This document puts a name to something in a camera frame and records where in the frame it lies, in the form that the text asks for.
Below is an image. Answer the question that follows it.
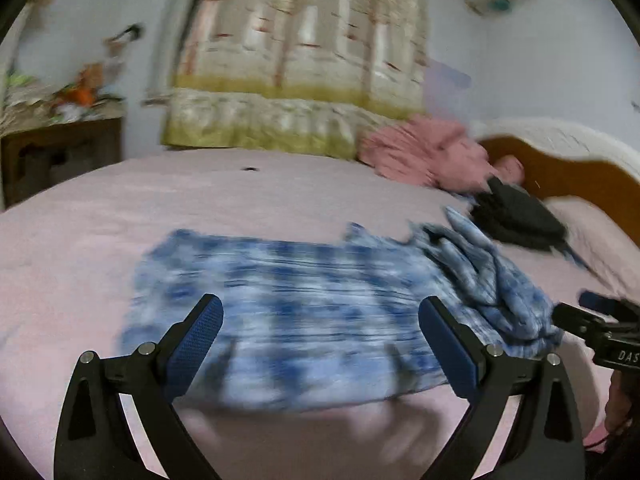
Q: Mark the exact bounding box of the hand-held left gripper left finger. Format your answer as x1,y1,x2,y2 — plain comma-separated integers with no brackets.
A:
54,294,224,480

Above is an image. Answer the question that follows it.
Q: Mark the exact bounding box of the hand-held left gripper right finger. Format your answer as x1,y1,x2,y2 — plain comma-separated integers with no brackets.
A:
418,296,586,480

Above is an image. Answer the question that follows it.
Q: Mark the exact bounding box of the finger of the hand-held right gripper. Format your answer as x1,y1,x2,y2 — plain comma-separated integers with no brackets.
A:
578,291,626,319
551,302,609,346

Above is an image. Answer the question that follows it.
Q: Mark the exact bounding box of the blue plaid shirt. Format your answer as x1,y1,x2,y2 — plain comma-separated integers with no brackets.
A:
121,205,565,414

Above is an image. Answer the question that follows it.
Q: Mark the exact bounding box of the person's right hand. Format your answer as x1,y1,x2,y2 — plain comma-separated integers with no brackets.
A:
604,374,633,435

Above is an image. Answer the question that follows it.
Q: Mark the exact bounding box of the pink pillow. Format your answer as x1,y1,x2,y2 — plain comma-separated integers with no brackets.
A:
542,196,640,302

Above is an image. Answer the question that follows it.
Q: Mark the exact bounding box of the person's dark clothing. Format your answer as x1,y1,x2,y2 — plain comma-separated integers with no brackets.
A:
584,430,640,480

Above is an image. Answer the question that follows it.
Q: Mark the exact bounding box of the black garment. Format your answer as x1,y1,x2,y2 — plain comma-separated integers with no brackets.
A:
470,176,592,272

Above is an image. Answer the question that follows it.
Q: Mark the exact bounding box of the white and brown headboard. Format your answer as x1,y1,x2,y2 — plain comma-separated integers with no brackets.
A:
470,118,640,249

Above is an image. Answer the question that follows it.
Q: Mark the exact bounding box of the bed with pink sheet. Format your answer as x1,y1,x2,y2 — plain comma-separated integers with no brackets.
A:
0,147,640,480

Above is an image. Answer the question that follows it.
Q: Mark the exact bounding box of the pink quilt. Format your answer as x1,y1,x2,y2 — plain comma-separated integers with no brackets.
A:
357,115,526,194

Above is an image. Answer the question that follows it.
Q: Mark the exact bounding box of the wooden side table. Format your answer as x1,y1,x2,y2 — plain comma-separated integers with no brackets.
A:
0,105,126,211

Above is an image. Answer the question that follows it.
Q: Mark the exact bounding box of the orange toy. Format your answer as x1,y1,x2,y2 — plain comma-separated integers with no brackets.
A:
55,62,109,111

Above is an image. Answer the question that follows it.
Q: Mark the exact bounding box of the tree print curtain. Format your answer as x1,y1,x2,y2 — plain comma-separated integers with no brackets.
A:
161,0,432,159

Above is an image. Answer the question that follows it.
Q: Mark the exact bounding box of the window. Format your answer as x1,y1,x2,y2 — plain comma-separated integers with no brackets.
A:
145,0,211,107

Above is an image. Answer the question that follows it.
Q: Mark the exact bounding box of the black desk lamp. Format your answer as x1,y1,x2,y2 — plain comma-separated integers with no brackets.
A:
104,23,144,57

